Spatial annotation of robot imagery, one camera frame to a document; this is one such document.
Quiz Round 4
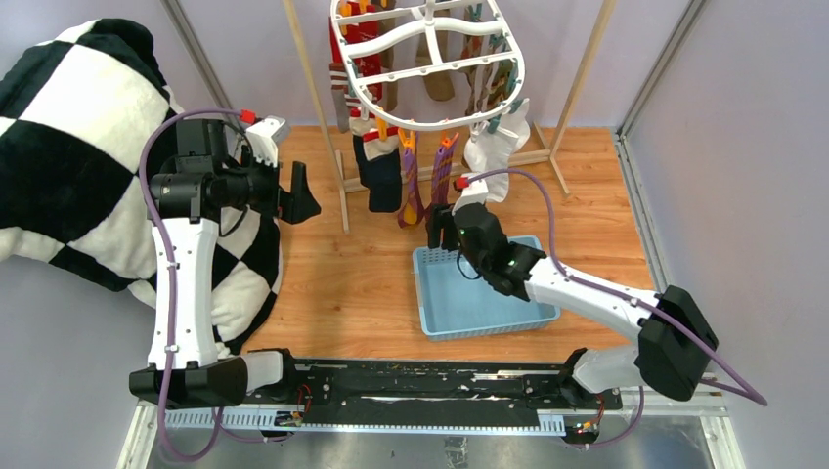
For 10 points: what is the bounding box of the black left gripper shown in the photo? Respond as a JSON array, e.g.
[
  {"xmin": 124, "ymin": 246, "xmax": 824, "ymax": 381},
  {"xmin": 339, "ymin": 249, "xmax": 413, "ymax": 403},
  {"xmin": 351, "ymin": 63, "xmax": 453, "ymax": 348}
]
[{"xmin": 215, "ymin": 146, "xmax": 320, "ymax": 223}]

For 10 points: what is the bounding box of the purple orange striped sock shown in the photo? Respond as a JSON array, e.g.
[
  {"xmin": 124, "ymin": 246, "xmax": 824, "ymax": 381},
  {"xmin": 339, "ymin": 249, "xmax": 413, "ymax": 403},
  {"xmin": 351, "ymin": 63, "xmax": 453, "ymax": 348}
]
[
  {"xmin": 430, "ymin": 131, "xmax": 459, "ymax": 206},
  {"xmin": 398, "ymin": 129, "xmax": 425, "ymax": 228}
]

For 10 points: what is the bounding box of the white round clip hanger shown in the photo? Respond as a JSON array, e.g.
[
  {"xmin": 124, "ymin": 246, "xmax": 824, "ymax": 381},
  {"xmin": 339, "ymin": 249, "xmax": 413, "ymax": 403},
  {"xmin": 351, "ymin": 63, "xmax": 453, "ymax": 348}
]
[{"xmin": 329, "ymin": 0, "xmax": 525, "ymax": 131}]

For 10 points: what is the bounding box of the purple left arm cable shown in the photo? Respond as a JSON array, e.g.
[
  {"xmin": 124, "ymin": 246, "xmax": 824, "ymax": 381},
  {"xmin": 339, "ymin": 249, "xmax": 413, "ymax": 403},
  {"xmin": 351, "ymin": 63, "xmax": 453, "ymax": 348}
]
[{"xmin": 137, "ymin": 108, "xmax": 292, "ymax": 465}]

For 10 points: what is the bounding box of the light blue plastic basket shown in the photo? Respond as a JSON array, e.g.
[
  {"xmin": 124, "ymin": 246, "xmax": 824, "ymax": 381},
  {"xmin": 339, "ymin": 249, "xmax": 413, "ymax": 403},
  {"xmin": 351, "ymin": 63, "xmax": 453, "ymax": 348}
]
[{"xmin": 412, "ymin": 246, "xmax": 561, "ymax": 341}]

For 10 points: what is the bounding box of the black white checkered blanket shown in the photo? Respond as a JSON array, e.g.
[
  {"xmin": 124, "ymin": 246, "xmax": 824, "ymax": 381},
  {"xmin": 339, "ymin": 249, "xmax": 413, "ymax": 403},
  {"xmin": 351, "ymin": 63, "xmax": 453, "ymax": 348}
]
[{"xmin": 0, "ymin": 18, "xmax": 284, "ymax": 358}]

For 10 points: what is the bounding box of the green brown striped sock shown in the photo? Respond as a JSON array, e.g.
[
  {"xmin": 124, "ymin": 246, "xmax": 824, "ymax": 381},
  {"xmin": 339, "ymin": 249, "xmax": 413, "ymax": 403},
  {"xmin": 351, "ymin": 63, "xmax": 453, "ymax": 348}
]
[{"xmin": 478, "ymin": 35, "xmax": 516, "ymax": 111}]

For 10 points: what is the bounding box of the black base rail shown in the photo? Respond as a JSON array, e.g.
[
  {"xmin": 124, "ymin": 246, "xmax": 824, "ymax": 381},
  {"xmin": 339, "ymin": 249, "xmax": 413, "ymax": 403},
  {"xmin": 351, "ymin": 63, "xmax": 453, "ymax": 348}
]
[{"xmin": 244, "ymin": 359, "xmax": 623, "ymax": 432}]

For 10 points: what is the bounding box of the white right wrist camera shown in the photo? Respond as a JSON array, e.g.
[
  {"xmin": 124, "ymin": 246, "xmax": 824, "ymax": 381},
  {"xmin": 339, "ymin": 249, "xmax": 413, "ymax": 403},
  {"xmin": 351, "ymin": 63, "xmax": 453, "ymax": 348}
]
[{"xmin": 452, "ymin": 173, "xmax": 489, "ymax": 216}]

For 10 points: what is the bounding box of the grey striped sock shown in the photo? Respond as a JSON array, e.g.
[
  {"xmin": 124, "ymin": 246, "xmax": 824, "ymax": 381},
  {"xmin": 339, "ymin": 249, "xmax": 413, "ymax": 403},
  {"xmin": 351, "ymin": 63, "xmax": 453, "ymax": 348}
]
[{"xmin": 328, "ymin": 62, "xmax": 351, "ymax": 133}]

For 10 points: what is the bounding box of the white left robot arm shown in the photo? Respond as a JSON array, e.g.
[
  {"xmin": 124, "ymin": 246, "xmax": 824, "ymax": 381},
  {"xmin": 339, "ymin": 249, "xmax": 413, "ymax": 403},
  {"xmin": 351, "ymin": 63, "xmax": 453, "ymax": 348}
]
[{"xmin": 129, "ymin": 109, "xmax": 322, "ymax": 409}]

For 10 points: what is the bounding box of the argyle brown sock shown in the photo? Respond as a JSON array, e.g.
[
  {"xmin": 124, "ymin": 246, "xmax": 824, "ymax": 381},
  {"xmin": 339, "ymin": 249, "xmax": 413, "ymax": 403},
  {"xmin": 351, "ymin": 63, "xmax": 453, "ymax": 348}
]
[{"xmin": 458, "ymin": 5, "xmax": 494, "ymax": 119}]

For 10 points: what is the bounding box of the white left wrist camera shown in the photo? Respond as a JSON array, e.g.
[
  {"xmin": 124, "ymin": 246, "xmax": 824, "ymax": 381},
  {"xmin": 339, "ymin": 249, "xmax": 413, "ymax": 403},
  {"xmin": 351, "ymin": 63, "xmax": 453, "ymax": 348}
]
[{"xmin": 244, "ymin": 115, "xmax": 290, "ymax": 169}]

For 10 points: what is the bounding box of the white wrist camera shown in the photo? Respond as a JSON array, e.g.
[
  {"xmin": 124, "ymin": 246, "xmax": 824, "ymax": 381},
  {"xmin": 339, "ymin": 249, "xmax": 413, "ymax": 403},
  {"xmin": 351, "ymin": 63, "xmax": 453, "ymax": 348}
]
[
  {"xmin": 452, "ymin": 173, "xmax": 489, "ymax": 216},
  {"xmin": 244, "ymin": 115, "xmax": 290, "ymax": 169}
]

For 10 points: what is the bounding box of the white sock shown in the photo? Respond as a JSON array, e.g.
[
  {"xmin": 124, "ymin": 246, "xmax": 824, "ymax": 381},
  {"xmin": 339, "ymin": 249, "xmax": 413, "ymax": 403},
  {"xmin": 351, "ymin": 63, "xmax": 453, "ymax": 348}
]
[{"xmin": 463, "ymin": 98, "xmax": 531, "ymax": 173}]

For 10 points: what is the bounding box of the wooden drying rack frame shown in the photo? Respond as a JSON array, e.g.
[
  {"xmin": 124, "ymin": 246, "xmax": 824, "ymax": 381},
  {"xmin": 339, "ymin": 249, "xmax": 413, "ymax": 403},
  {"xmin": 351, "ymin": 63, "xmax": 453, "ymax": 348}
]
[{"xmin": 283, "ymin": 0, "xmax": 617, "ymax": 235}]

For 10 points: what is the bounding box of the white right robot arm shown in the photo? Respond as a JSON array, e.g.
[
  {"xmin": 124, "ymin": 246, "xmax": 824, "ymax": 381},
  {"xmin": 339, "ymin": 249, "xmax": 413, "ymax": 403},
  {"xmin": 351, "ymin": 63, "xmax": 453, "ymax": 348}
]
[{"xmin": 427, "ymin": 202, "xmax": 719, "ymax": 408}]

